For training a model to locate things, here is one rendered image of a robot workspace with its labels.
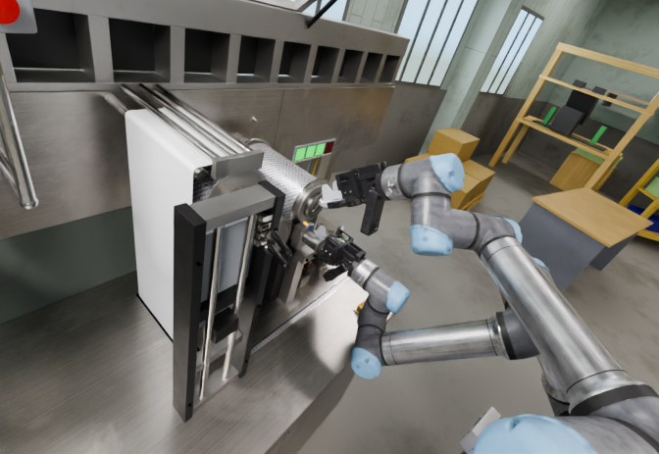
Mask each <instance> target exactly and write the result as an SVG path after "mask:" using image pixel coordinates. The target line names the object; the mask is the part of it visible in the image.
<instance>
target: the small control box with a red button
mask: <svg viewBox="0 0 659 454"><path fill-rule="evenodd" d="M0 33H37V26H36V21H35V16H34V12H33V7H32V2H31V0H0Z"/></svg>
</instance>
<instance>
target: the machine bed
mask: <svg viewBox="0 0 659 454"><path fill-rule="evenodd" d="M327 266H328V269H332V268H336V266H334V267H333V266H329V265H327ZM347 272H348V271H347ZM347 272H346V273H344V274H342V275H340V276H338V277H337V278H336V279H335V280H332V281H328V282H326V281H325V279H324V277H323V275H324V274H325V273H326V272H322V271H320V270H319V267H315V268H314V269H312V270H310V271H309V272H308V273H309V274H310V277H309V280H308V282H307V283H306V284H304V285H303V286H301V287H300V288H299V287H298V286H297V289H296V292H295V295H294V298H296V299H297V300H298V301H299V302H300V305H299V306H298V307H296V308H295V309H293V310H292V311H291V312H289V313H287V312H286V311H285V310H284V309H283V308H282V307H281V305H280V304H279V303H278V302H277V301H276V299H274V300H273V301H271V302H269V301H268V300H267V299H266V298H265V297H264V296H263V300H262V304H261V309H260V313H259V318H258V322H257V326H256V330H255V334H254V339H253V343H252V345H253V344H255V343H256V342H257V341H259V340H260V339H261V338H263V337H264V336H266V335H267V334H268V333H270V332H271V331H272V330H274V329H275V328H277V327H278V326H279V325H281V324H282V323H283V322H285V321H286V320H287V319H289V318H290V317H292V316H293V315H294V314H296V313H297V312H298V311H300V310H301V309H302V308H304V307H305V306H306V305H308V304H309V303H310V302H312V301H313V300H314V299H316V298H317V297H319V296H320V295H321V294H323V293H324V292H325V291H327V290H328V289H329V288H331V287H332V286H333V285H335V284H336V283H337V282H339V281H340V280H342V279H343V278H344V277H346V276H347ZM137 293H139V292H138V279H137V270H136V271H133V272H131V273H128V274H126V275H123V276H121V277H117V278H114V279H112V280H109V281H107V282H104V283H102V284H99V285H97V286H94V287H92V288H89V289H87V290H84V291H83V292H80V293H78V294H75V295H72V296H70V297H67V298H65V299H62V300H60V301H57V302H55V303H52V304H50V305H47V306H45V307H42V308H40V309H37V310H35V311H32V312H30V313H27V314H25V315H22V316H20V317H17V318H15V319H12V320H10V321H8V322H5V323H3V324H0V454H269V453H270V452H271V451H272V450H273V448H274V447H275V446H276V445H277V444H278V443H279V442H280V441H281V440H282V439H283V437H284V436H285V435H286V434H287V433H288V432H289V431H290V430H291V429H292V428H293V426H294V425H295V424H296V423H297V422H298V421H299V420H300V419H301V418H302V417H303V415H304V414H305V413H306V412H307V411H308V410H309V409H310V408H311V407H312V406H313V405H314V403H315V402H316V401H317V400H318V399H319V398H320V397H321V396H322V395H323V394H324V392H325V391H326V390H327V389H328V388H329V387H330V386H331V385H332V384H333V382H334V381H335V380H336V379H337V378H338V377H339V376H340V375H341V374H342V373H343V372H344V370H345V369H346V368H347V367H348V366H349V365H350V364H351V356H352V349H353V347H354V343H355V338H356V333H357V328H358V325H357V319H358V314H357V313H356V312H355V311H353V310H354V309H355V308H356V307H357V306H358V305H359V304H360V303H361V302H362V301H364V300H365V299H366V298H367V297H368V295H369V293H367V292H366V291H365V290H364V289H363V288H361V287H360V286H359V285H358V284H356V283H355V282H354V281H353V280H352V279H351V280H350V281H348V282H347V283H345V284H344V285H343V286H342V287H341V288H340V289H338V290H337V291H336V292H334V293H333V294H332V295H331V296H329V297H328V298H327V299H325V300H324V301H323V302H321V303H320V304H319V305H318V306H316V307H315V308H314V309H312V310H311V311H310V312H308V313H307V314H306V315H304V316H303V317H302V318H301V319H299V320H298V321H297V322H295V323H294V324H293V325H291V326H290V327H289V328H287V329H286V330H285V331H283V332H282V333H281V334H279V335H278V336H277V337H276V338H274V339H273V340H272V341H270V342H269V343H268V344H266V345H265V346H264V347H263V348H261V349H260V350H259V351H257V352H256V353H255V354H253V355H252V356H251V357H250V358H249V361H248V365H247V370H246V374H245V375H244V376H243V377H242V378H237V379H236V380H234V381H233V382H232V383H231V384H229V385H228V386H227V387H226V388H224V389H223V390H222V391H221V392H219V393H218V394H217V395H216V396H214V397H213V398H212V399H211V400H209V401H208V402H207V403H206V404H204V405H203V406H202V407H201V408H199V409H198V410H197V411H196V412H194V413H193V414H192V418H191V419H190V420H188V421H187V422H186V423H185V422H184V421H183V420H182V418H181V417H180V415H179V414H178V412H177V410H176V409H175V408H174V406H173V344H172V342H171V341H170V340H169V338H168V337H167V336H166V334H165V333H164V332H163V330H162V329H161V328H160V326H159V325H158V324H157V322H156V321H155V320H154V318H153V317H152V316H151V314H150V313H149V312H148V310H147V309H146V308H145V307H144V305H143V304H142V303H141V301H140V300H139V299H138V297H137V296H136V295H135V294H137Z"/></svg>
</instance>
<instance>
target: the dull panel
mask: <svg viewBox="0 0 659 454"><path fill-rule="evenodd" d="M136 270H137V266H136V254H135V242H134V229H133V216H132V206H128V207H125V208H122V209H118V210H114V211H110V212H106V213H102V214H98V215H94V216H91V217H87V218H83V219H79V220H75V221H71V222H67V223H63V224H59V225H56V226H52V227H46V228H42V229H38V230H34V231H30V232H26V233H23V234H19V235H15V236H11V237H7V238H3V239H0V324H3V323H5V322H8V321H10V320H12V319H15V318H17V317H20V316H22V315H25V314H27V313H30V312H32V311H35V310H37V309H40V308H42V307H45V306H47V305H50V304H52V303H55V302H57V301H60V300H62V299H65V298H67V297H70V296H72V295H75V294H78V293H80V292H83V291H84V290H87V289H89V288H92V287H94V286H97V285H99V284H102V283H104V282H107V281H109V280H112V279H114V278H117V277H121V276H123V275H126V274H128V273H131V272H133V271H136Z"/></svg>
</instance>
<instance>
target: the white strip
mask: <svg viewBox="0 0 659 454"><path fill-rule="evenodd" d="M105 100H106V101H107V102H108V103H109V104H110V105H111V106H112V107H114V108H115V109H116V110H117V111H118V112H119V113H121V114H122V115H123V116H124V117H125V118H126V130H127V153H128V166H129V179H130V192H131V204H132V216H133V229H134V242H135V254H136V266H137V279H138V292H139V293H137V294H135V295H136V296H137V297H138V299H139V300H140V301H141V303H142V304H143V305H144V307H145V308H146V309H147V310H148V312H149V313H150V314H151V316H152V317H153V318H154V320H155V321H156V322H157V324H158V325H159V326H160V328H161V329H162V330H163V332H164V333H165V334H166V336H167V337H168V338H169V340H170V341H171V342H172V343H173V318H174V206H175V205H179V204H182V203H187V204H188V205H190V204H192V193H193V177H196V178H197V179H198V180H204V179H206V178H207V176H208V172H207V171H206V170H205V169H203V168H202V167H205V166H207V165H206V164H205V163H204V162H202V161H201V160H200V159H199V158H197V157H196V156H195V155H194V154H192V153H191V152H190V151H189V150H187V149H186V148H185V147H184V146H182V145H181V144H180V143H179V142H177V141H176V140H175V139H174V138H172V137H171V136H170V135H169V134H167V133H166V132H165V131H164V130H162V129H161V128H160V127H159V126H157V125H156V124H155V123H154V122H152V121H151V120H150V119H149V118H147V117H146V116H145V115H144V114H142V113H141V112H140V111H139V110H132V109H131V108H130V107H128V106H127V105H126V104H125V103H124V102H122V101H121V100H120V99H119V98H117V97H116V96H115V95H114V94H111V93H109V94H107V95H106V96H105Z"/></svg>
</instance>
